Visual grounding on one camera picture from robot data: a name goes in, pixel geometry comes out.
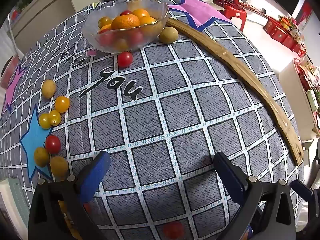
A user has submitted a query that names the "tan longan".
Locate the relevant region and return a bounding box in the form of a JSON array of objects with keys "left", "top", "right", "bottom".
[
  {"left": 159, "top": 27, "right": 179, "bottom": 44},
  {"left": 41, "top": 80, "right": 56, "bottom": 99},
  {"left": 50, "top": 156, "right": 68, "bottom": 178},
  {"left": 34, "top": 147, "right": 50, "bottom": 167}
]

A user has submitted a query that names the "red cherry tomato front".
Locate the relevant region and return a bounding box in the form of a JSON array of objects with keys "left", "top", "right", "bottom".
[{"left": 163, "top": 221, "right": 184, "bottom": 239}]

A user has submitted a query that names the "red cherry tomato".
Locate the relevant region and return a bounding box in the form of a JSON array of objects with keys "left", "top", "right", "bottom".
[
  {"left": 45, "top": 135, "right": 61, "bottom": 154},
  {"left": 163, "top": 221, "right": 184, "bottom": 239},
  {"left": 117, "top": 51, "right": 133, "bottom": 69}
]

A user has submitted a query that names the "red cherry tomato by star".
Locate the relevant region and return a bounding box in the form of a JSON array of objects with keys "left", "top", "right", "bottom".
[{"left": 45, "top": 135, "right": 61, "bottom": 154}]

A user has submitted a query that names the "yellow cherry tomato right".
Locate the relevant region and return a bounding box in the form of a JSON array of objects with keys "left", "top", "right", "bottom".
[{"left": 49, "top": 109, "right": 61, "bottom": 126}]

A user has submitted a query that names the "yellow cherry tomato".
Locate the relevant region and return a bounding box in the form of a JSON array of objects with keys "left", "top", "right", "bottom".
[
  {"left": 39, "top": 113, "right": 52, "bottom": 130},
  {"left": 49, "top": 109, "right": 61, "bottom": 126}
]

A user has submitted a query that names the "yellow cherry tomato left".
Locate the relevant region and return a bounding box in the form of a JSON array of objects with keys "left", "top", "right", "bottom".
[{"left": 39, "top": 113, "right": 52, "bottom": 130}]

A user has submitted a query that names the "white square tray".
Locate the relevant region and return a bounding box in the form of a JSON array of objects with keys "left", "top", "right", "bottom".
[{"left": 1, "top": 178, "right": 30, "bottom": 239}]

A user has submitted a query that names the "orange cherry tomato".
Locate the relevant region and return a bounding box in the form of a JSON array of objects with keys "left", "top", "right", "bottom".
[{"left": 55, "top": 96, "right": 70, "bottom": 113}]

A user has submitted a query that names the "grey checkered tablecloth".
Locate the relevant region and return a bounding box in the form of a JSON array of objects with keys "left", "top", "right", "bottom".
[{"left": 1, "top": 0, "right": 303, "bottom": 239}]

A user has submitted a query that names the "red cherry tomato near bowl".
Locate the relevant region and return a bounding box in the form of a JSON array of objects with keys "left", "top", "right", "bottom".
[{"left": 117, "top": 51, "right": 133, "bottom": 69}]

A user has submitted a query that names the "curved wooden stick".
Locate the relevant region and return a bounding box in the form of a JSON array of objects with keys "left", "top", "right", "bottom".
[{"left": 167, "top": 18, "right": 303, "bottom": 166}]

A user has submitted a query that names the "clear glass fruit bowl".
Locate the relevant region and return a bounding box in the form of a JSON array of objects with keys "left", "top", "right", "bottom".
[{"left": 81, "top": 0, "right": 169, "bottom": 54}]

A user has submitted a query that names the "tan longan beside bowl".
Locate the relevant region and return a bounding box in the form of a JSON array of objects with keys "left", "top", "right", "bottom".
[{"left": 159, "top": 27, "right": 179, "bottom": 44}]

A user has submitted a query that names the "large orange mandarin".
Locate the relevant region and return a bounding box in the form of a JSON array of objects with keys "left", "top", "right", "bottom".
[{"left": 111, "top": 14, "right": 140, "bottom": 30}]

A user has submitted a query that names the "red plastic stool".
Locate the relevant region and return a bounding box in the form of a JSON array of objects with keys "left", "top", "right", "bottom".
[{"left": 217, "top": 0, "right": 247, "bottom": 31}]

